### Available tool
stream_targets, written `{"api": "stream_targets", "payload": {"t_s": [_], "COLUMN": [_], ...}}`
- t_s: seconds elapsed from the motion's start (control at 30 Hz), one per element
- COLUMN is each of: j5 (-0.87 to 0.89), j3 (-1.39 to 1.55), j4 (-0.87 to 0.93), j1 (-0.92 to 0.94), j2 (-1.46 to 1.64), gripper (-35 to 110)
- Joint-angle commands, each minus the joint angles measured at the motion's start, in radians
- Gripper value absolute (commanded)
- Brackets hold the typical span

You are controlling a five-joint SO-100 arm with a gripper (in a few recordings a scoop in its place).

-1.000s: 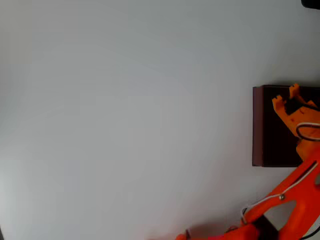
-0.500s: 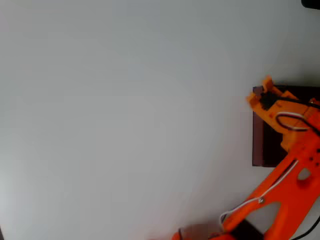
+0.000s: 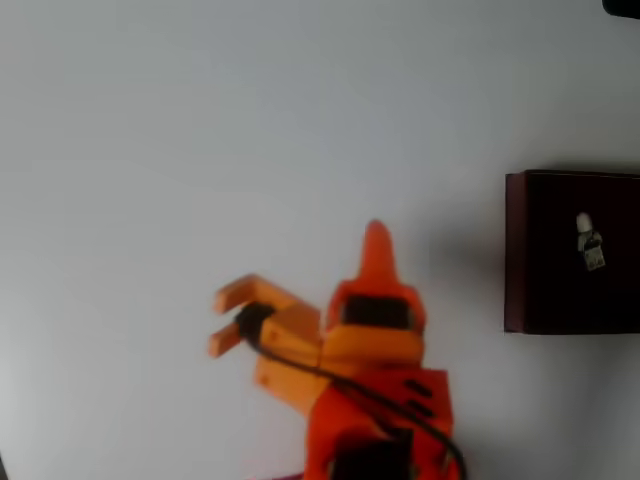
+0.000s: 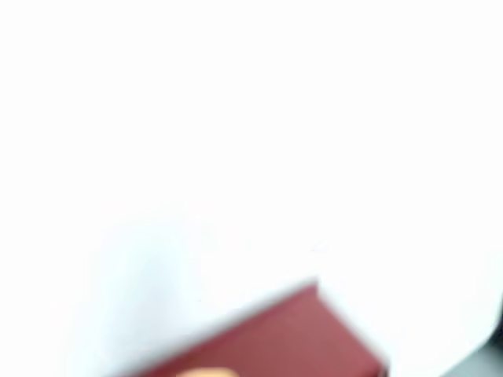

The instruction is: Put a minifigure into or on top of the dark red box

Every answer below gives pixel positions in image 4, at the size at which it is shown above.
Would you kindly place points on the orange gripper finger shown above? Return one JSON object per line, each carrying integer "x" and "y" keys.
{"x": 210, "y": 373}

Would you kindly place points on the dark red box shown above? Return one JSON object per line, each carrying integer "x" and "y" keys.
{"x": 294, "y": 337}

